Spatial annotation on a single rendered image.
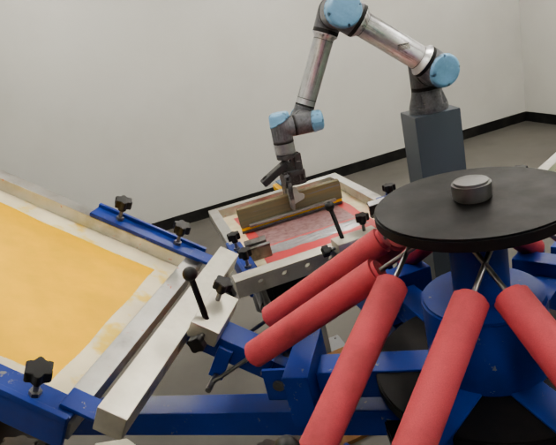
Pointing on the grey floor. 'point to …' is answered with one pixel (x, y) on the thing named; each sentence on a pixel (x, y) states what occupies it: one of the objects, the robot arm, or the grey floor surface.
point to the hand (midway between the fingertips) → (289, 207)
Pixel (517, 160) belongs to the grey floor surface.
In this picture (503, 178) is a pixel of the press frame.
